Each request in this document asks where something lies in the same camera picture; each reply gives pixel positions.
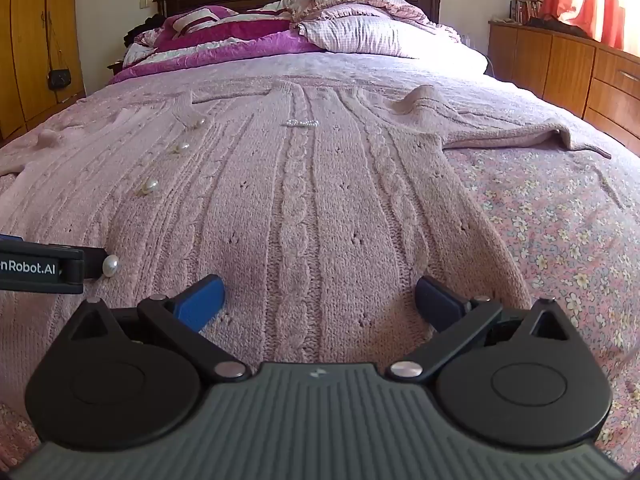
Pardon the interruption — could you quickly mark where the black hanging purse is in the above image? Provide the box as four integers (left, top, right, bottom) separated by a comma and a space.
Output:
47, 67, 74, 92

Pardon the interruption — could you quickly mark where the dark cloth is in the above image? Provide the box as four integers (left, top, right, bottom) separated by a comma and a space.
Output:
526, 16, 592, 39

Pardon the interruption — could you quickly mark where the pink floral bed sheet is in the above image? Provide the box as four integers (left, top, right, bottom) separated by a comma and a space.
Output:
0, 52, 640, 480

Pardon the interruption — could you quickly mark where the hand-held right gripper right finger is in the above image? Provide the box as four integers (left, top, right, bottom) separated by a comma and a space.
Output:
391, 274, 569, 382

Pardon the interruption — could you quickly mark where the row of books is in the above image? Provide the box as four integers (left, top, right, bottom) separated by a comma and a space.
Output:
510, 0, 544, 24

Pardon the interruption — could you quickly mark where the orange floral curtain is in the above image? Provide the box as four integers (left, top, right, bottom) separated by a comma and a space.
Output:
541, 0, 627, 52

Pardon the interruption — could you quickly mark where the wooden wardrobe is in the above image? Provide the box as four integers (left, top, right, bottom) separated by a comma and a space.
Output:
0, 0, 87, 142

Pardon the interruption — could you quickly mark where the pink cable-knit cardigan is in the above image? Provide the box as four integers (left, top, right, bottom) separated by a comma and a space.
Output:
0, 77, 613, 406

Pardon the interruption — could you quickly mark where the pink ruffled blanket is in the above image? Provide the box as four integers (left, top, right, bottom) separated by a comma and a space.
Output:
260, 0, 437, 27

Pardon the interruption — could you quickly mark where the dark clothes pile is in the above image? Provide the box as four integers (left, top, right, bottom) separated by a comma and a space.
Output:
122, 14, 167, 47

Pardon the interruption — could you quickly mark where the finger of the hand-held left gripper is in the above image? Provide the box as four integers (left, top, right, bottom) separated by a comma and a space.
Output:
82, 247, 109, 281

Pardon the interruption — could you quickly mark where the magenta striped quilt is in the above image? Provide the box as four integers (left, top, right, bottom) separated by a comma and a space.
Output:
109, 5, 326, 86

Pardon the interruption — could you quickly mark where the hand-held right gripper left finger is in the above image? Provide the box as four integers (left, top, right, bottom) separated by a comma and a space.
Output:
70, 274, 252, 382

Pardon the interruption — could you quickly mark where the wooden dresser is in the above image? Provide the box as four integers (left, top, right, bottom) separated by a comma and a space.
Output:
487, 19, 640, 155

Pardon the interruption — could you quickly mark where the pink checked pillow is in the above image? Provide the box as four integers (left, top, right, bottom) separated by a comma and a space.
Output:
299, 14, 490, 75

